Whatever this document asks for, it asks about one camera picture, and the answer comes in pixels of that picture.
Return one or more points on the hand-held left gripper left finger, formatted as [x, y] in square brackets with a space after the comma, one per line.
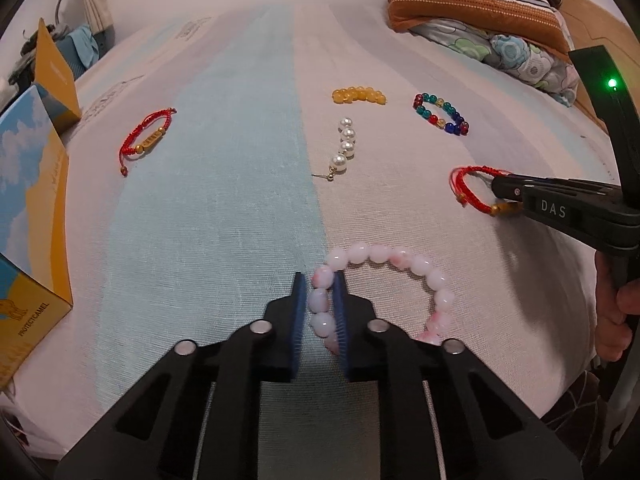
[299, 310]

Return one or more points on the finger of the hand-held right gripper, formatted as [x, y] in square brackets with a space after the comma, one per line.
[515, 187]

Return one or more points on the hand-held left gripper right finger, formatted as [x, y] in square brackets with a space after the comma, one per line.
[341, 310]

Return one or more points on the person's right hand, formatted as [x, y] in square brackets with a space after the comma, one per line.
[612, 310]

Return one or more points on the floral pillow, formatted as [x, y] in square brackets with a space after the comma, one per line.
[510, 52]

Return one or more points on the white pearl drop earring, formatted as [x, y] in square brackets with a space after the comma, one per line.
[342, 147]

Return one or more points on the striped brown pillow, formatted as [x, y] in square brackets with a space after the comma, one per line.
[475, 5]

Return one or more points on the yellow blue cardboard box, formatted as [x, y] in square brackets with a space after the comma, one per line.
[35, 200]

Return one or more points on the blue cloth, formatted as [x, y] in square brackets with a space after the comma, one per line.
[85, 45]

